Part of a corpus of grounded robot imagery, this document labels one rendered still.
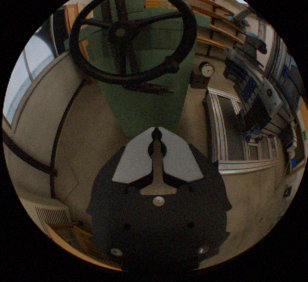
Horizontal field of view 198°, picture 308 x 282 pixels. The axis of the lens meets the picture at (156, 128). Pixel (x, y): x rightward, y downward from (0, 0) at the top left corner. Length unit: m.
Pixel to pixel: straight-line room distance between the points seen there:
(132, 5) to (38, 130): 1.35
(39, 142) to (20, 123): 0.39
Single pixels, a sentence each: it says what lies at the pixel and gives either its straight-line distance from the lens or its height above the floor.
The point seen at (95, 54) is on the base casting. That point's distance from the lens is 0.47.
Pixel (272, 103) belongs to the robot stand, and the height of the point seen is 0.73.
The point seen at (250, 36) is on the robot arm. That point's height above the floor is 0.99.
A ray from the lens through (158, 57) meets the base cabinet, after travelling 0.42.
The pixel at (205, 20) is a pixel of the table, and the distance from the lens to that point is 0.44.
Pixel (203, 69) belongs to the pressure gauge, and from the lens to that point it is 0.41.
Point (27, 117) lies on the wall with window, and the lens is 1.35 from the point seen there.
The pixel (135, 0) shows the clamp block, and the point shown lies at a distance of 0.32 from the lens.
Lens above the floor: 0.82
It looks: 60 degrees down
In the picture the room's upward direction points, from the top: 2 degrees counter-clockwise
